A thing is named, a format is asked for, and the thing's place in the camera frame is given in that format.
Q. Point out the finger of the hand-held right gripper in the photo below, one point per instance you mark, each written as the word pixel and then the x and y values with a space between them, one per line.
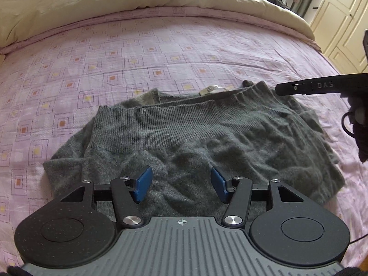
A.
pixel 310 87

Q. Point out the person's right hand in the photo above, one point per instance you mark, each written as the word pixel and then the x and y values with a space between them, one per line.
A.
pixel 361 138

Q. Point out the cream duvet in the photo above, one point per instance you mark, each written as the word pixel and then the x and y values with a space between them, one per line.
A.
pixel 86 3

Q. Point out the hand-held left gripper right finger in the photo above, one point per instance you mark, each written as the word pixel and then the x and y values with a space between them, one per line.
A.
pixel 219 182

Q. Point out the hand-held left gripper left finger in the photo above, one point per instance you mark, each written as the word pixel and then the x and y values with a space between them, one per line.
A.
pixel 143 182

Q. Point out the grey argyle sweater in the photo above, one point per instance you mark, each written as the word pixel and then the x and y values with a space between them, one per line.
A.
pixel 201 138

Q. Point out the pink patterned bed sheet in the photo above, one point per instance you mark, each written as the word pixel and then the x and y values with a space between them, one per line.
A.
pixel 143 57

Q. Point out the cream wardrobe doors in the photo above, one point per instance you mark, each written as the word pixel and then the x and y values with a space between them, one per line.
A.
pixel 339 34

